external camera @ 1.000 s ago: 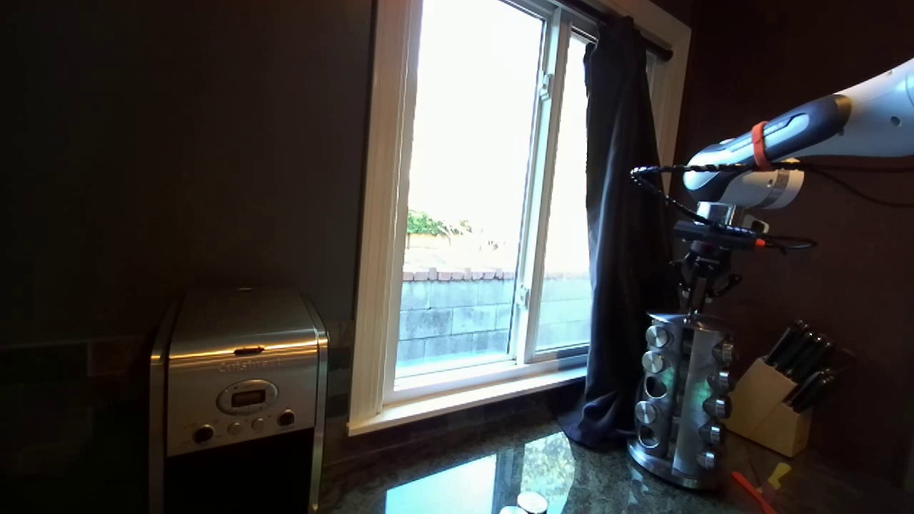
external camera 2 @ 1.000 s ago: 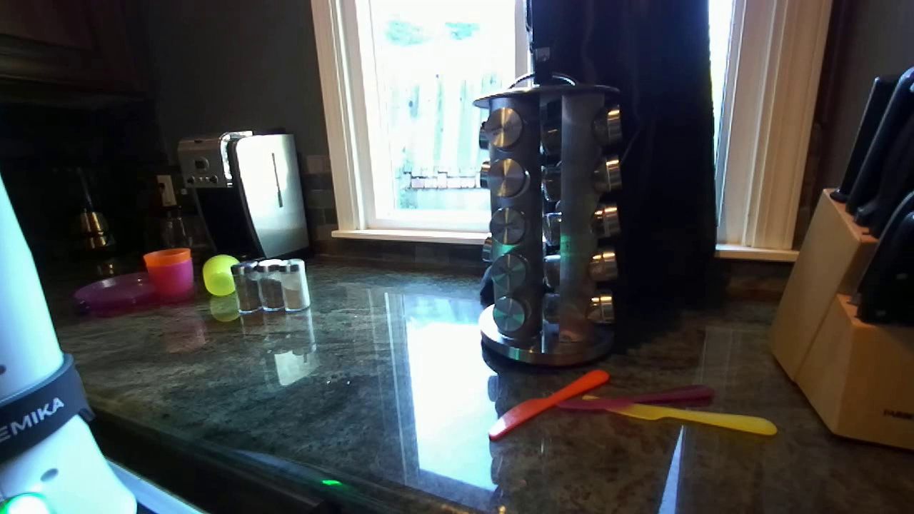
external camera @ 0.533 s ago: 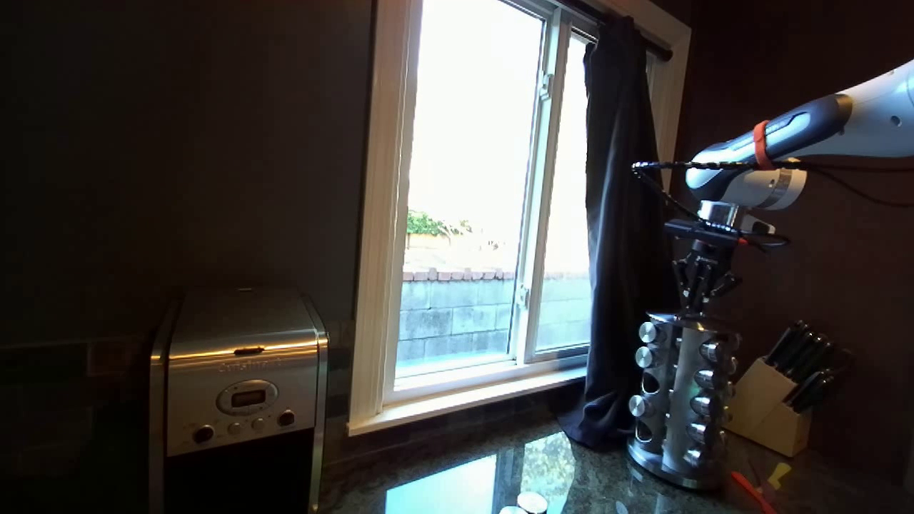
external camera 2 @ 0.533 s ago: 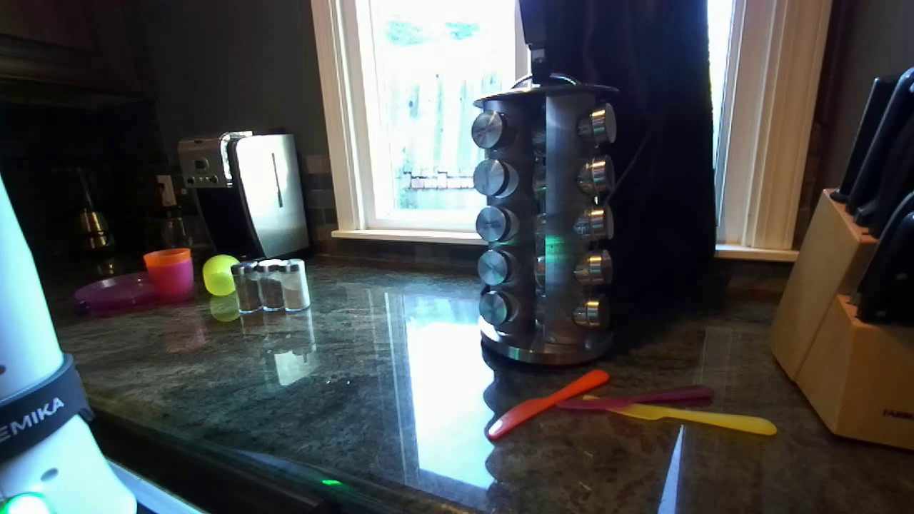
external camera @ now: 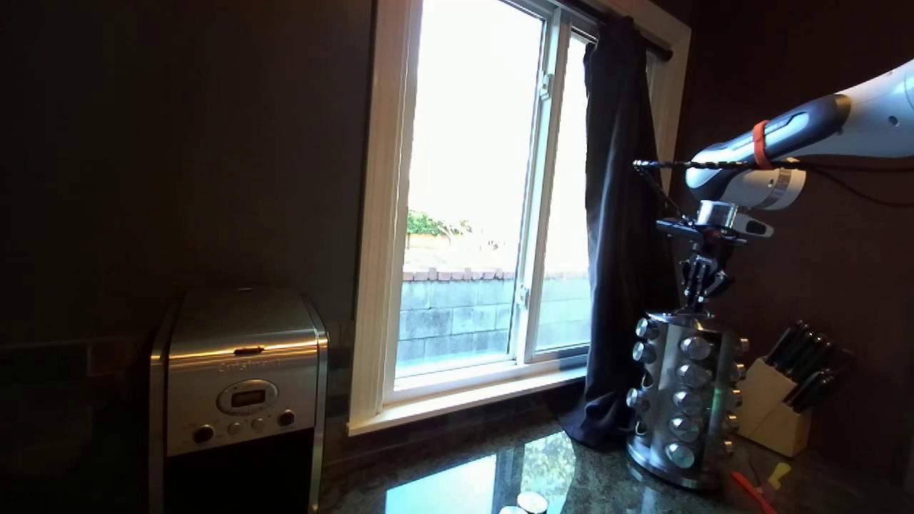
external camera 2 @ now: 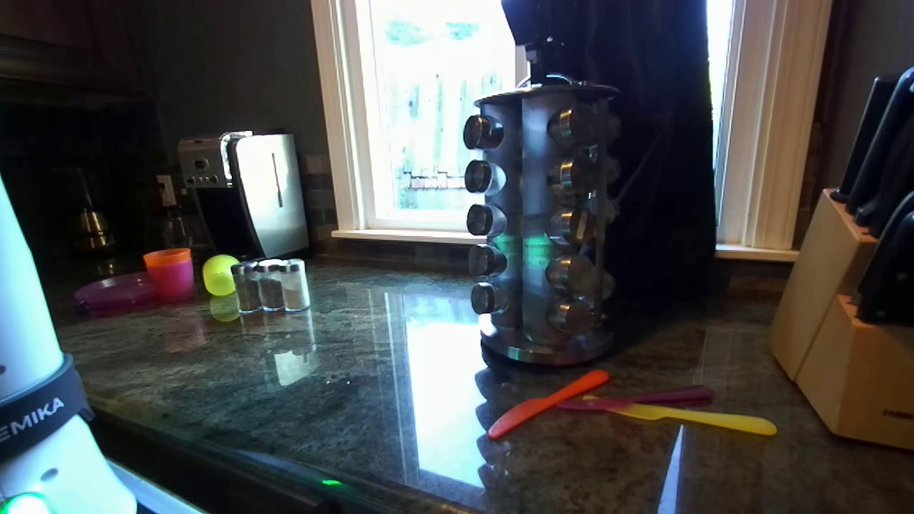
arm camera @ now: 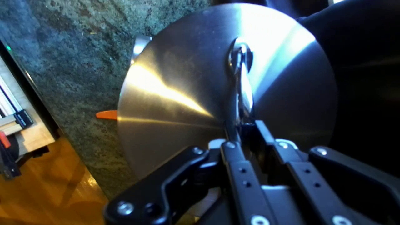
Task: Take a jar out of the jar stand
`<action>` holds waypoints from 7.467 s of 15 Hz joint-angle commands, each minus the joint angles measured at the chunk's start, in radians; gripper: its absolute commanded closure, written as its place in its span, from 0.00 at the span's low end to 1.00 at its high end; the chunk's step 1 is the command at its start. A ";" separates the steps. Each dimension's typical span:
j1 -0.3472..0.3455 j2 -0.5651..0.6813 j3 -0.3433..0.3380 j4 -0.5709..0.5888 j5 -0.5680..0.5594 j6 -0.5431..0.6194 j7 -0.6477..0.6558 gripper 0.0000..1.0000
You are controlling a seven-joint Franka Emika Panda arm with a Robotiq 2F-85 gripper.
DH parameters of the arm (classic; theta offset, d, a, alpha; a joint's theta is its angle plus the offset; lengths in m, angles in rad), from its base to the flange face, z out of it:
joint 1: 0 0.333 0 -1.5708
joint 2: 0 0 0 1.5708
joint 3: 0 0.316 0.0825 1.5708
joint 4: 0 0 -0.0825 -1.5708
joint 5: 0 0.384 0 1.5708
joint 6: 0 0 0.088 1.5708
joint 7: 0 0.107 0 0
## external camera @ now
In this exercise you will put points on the white window frame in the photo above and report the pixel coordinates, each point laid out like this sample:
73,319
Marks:
474,253

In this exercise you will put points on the dark window curtain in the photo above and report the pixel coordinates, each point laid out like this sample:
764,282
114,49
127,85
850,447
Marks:
628,260

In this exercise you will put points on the black knife handles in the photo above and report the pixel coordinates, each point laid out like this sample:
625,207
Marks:
805,359

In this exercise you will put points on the wooden knife block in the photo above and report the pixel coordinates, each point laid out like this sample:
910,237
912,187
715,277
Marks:
767,417

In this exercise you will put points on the steel rotating jar stand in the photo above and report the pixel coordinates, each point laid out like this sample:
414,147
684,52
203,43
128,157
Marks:
687,397

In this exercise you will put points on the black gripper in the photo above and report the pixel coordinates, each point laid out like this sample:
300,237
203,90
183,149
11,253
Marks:
712,233

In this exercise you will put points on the silver coffee maker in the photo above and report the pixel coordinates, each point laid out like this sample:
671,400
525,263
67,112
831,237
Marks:
238,403

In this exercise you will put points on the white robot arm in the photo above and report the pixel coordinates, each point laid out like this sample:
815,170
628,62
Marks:
764,166

